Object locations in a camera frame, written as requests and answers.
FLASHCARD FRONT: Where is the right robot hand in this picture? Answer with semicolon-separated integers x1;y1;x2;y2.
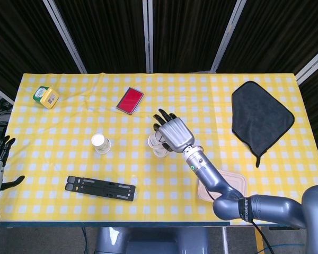
153;108;197;154

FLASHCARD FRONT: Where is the paper cup with line mark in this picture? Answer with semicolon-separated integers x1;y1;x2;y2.
147;131;167;150

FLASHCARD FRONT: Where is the white paper cup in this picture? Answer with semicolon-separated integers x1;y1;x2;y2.
91;133;112;155
152;147;171;158

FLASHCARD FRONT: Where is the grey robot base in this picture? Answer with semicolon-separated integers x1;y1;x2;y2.
95;226;210;254

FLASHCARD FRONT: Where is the red flat case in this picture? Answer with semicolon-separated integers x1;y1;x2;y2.
116;86;145;116

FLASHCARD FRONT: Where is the pink lunch box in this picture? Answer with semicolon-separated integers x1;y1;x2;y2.
197;169;248;204

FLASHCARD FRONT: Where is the dark grey cloth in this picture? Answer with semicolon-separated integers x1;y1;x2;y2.
231;80;295;168

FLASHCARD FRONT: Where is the yellow checked tablecloth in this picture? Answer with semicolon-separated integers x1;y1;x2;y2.
0;72;318;226

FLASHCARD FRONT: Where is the green yellow tub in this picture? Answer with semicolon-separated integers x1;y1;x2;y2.
32;86;60;110

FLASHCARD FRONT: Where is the black folding stand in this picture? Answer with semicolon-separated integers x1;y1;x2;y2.
64;175;136;202

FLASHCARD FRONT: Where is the black ribbed partition panel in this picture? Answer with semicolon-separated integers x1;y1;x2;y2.
152;0;241;74
216;0;318;76
54;0;149;74
0;0;82;99

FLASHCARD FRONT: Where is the white table leg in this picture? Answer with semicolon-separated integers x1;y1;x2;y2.
221;226;229;254

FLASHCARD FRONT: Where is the grey metal partition frame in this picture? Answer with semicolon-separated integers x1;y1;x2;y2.
294;43;318;83
209;0;249;73
42;0;88;74
142;0;154;74
0;81;16;105

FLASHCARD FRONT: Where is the blue floor cable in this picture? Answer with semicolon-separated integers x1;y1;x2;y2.
81;226;90;254

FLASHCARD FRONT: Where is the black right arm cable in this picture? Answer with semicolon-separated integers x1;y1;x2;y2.
251;218;272;254

